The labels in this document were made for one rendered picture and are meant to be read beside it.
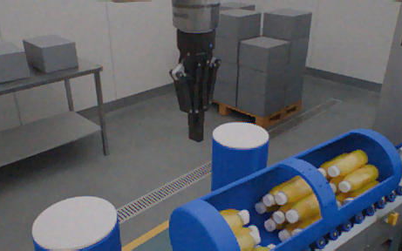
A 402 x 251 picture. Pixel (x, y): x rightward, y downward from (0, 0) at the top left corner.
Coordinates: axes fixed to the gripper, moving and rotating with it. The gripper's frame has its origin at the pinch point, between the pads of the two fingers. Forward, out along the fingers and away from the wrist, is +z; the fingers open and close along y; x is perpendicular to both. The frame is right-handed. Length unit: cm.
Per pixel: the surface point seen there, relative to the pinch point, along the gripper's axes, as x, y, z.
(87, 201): -58, -4, 51
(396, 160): 21, -86, 38
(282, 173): -10, -60, 45
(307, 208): 8, -44, 43
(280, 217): 1, -40, 48
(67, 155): -266, -104, 155
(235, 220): -2.5, -20.2, 39.2
